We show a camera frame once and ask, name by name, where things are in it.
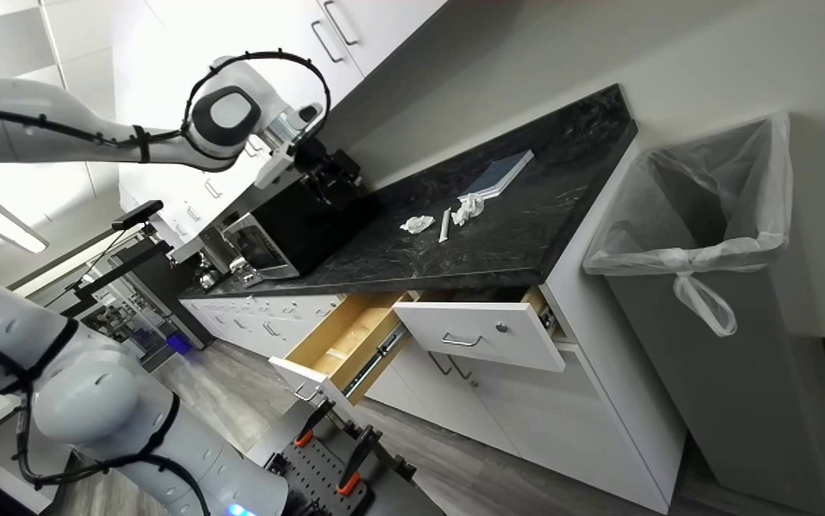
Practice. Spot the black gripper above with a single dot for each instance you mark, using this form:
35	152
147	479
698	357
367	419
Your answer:
329	169

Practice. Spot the large white paper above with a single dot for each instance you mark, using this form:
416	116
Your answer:
472	208

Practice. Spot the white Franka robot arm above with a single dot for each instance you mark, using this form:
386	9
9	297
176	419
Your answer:
31	119

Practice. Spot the small crumpled white paper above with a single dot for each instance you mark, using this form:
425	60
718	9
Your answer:
416	224

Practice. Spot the black countertop oven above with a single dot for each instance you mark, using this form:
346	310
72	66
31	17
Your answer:
287	232

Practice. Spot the white paper strip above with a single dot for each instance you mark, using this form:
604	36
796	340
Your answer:
446	224

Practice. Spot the wooden open drawer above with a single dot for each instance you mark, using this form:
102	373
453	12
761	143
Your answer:
342	340

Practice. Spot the light blue book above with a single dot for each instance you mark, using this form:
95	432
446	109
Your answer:
502	174

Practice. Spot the white open drawer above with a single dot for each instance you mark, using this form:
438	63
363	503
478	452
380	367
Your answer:
479	333

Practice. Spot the white base cabinet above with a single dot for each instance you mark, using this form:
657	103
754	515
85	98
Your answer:
567	419

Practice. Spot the clear plastic bin liner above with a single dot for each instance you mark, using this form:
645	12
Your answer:
667	205

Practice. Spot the ceiling light panel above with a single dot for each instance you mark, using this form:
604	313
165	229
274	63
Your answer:
7	229

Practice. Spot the grey trash bin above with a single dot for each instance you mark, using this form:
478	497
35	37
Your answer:
738	383

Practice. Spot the white wall cabinet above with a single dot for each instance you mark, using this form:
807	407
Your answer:
373	30

